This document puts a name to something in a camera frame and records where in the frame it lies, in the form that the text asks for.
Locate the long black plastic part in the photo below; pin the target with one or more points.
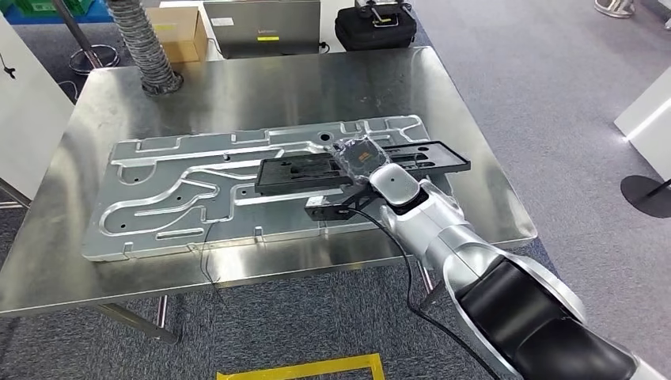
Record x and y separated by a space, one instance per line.
293 175

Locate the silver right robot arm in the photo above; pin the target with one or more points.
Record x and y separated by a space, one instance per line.
456 246

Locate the stainless steel workbench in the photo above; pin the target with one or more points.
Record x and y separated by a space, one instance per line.
262 89

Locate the black carry bag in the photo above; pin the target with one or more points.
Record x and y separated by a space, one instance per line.
375 31

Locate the machined aluminium plate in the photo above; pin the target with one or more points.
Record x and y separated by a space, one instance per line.
173 152

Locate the grey laptop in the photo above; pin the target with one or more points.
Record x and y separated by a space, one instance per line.
262 21

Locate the brown cardboard box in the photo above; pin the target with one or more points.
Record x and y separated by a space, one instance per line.
181 36

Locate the metal pole round base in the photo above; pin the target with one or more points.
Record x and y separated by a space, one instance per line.
78 34

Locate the black stanchion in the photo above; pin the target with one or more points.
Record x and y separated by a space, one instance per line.
642 196

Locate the white partition panel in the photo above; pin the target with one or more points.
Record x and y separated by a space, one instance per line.
31 120

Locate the white lit display plinth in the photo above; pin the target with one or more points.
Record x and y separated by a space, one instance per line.
650 126

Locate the green crate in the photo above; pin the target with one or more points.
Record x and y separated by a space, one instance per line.
47 5

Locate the blue platform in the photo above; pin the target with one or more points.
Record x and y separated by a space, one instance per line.
31 20

